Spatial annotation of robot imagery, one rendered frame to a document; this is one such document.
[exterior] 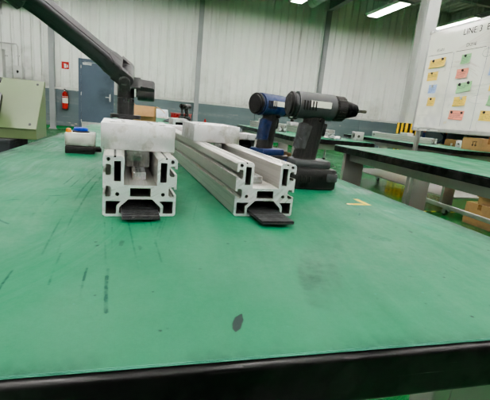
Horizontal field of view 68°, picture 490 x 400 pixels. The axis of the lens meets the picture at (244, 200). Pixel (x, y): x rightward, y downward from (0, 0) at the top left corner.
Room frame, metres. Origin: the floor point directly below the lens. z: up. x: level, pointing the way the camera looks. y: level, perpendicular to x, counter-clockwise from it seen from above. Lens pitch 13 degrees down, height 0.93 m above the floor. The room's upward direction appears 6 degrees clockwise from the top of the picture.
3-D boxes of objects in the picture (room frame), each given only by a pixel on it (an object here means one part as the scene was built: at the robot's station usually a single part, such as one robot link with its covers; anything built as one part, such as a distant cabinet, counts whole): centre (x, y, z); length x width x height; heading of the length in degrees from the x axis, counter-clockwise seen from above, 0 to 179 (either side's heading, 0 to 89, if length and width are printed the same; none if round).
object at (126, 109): (1.33, 0.45, 0.92); 0.10 x 0.07 x 0.07; 110
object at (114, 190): (0.88, 0.28, 0.82); 0.80 x 0.10 x 0.09; 20
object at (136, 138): (0.64, 0.20, 0.87); 0.16 x 0.11 x 0.07; 20
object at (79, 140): (1.10, 0.50, 0.81); 0.10 x 0.08 x 0.06; 110
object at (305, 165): (0.88, -0.17, 0.89); 0.20 x 0.08 x 0.22; 104
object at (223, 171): (0.94, 0.11, 0.82); 0.80 x 0.10 x 0.09; 20
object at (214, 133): (0.94, 0.11, 0.87); 0.16 x 0.11 x 0.07; 20
